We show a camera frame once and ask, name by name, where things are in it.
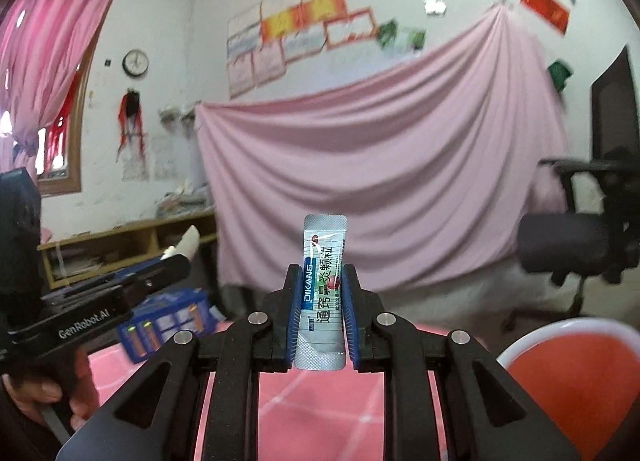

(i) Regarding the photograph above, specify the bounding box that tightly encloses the white tissue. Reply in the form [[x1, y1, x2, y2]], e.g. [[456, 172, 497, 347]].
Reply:
[[162, 226, 201, 262]]

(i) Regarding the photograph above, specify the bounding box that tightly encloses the silver medicine sachet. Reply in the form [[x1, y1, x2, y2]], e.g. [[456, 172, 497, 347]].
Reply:
[[294, 214, 347, 371]]

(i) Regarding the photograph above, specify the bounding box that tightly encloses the person's left hand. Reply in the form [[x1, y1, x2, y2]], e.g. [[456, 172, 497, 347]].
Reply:
[[1, 348, 100, 431]]

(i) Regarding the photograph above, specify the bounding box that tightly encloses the stack of books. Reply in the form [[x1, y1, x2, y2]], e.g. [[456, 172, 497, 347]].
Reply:
[[155, 181, 214, 218]]

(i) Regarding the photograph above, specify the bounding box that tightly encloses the red plastic bucket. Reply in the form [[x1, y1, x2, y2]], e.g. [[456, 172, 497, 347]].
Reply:
[[498, 317, 639, 460]]

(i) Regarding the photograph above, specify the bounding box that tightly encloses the red black tassel ornament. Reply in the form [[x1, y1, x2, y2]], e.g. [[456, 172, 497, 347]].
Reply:
[[116, 88, 146, 163]]

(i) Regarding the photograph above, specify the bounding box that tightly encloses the black office chair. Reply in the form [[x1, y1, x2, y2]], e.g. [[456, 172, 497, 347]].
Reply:
[[502, 47, 639, 332]]

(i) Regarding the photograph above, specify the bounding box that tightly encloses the pink hanging sheet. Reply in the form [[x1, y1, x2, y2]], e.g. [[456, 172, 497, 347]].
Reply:
[[196, 6, 567, 291]]

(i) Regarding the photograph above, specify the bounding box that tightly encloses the pink window curtain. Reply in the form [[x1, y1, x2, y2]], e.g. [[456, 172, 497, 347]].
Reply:
[[1, 0, 112, 175]]

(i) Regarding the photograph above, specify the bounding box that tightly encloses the green hanging bag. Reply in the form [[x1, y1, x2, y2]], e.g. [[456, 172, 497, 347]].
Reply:
[[548, 60, 574, 94]]

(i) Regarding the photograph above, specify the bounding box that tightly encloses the wooden wall shelf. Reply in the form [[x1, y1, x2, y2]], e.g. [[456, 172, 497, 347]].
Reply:
[[39, 210, 217, 290]]

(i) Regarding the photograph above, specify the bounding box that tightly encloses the wooden window frame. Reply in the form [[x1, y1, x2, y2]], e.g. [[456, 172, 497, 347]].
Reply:
[[38, 32, 100, 196]]

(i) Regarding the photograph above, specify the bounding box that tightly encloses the round wall clock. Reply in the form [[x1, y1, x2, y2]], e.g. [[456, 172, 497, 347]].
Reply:
[[122, 49, 150, 78]]

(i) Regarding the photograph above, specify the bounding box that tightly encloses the wall certificates cluster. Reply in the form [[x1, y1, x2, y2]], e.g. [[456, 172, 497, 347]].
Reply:
[[226, 0, 396, 100]]

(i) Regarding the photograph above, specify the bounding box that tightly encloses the green photo on wall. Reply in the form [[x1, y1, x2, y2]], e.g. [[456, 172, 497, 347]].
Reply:
[[376, 20, 426, 52]]

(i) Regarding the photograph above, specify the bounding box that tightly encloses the red paper wall decoration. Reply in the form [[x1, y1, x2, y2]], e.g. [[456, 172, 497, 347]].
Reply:
[[521, 0, 570, 35]]

